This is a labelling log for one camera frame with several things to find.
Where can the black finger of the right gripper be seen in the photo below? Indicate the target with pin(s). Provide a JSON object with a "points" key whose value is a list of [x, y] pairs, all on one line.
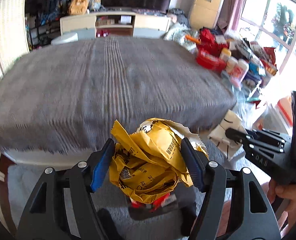
{"points": [[235, 135]]}

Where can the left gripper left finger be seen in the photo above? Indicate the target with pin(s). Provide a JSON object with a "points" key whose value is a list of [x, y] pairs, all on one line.
{"points": [[61, 206]]}

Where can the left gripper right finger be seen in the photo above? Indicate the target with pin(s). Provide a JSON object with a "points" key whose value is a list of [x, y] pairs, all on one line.
{"points": [[250, 216]]}

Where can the red snack bag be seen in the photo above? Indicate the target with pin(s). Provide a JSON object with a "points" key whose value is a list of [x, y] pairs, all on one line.
{"points": [[159, 203]]}

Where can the yellow paper bag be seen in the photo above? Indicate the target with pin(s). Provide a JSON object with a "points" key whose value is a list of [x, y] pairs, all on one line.
{"points": [[148, 164]]}

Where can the grey trash bin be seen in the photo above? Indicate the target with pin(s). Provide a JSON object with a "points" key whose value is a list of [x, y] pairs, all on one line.
{"points": [[182, 198]]}

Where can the person's right hand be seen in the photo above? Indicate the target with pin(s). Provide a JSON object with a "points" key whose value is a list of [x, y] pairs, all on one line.
{"points": [[285, 192]]}

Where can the white pink-label bottle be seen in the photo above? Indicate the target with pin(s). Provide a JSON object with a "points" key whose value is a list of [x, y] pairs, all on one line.
{"points": [[239, 71]]}

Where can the white yellow-lid bottle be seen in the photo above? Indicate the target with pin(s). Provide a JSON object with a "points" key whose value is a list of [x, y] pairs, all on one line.
{"points": [[225, 54]]}

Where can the red packaged goods box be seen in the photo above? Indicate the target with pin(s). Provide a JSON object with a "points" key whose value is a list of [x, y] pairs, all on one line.
{"points": [[210, 62]]}

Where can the pink curtain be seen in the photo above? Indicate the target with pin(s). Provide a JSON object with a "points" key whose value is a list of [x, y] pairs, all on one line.
{"points": [[230, 14]]}

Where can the grey plaid table cloth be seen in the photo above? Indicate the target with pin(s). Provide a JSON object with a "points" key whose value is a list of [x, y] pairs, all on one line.
{"points": [[66, 97]]}

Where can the tall cardboard box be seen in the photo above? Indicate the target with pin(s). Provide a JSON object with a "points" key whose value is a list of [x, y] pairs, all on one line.
{"points": [[205, 13]]}

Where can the yellow plush toy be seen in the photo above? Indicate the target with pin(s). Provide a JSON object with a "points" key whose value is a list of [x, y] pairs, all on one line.
{"points": [[78, 7]]}

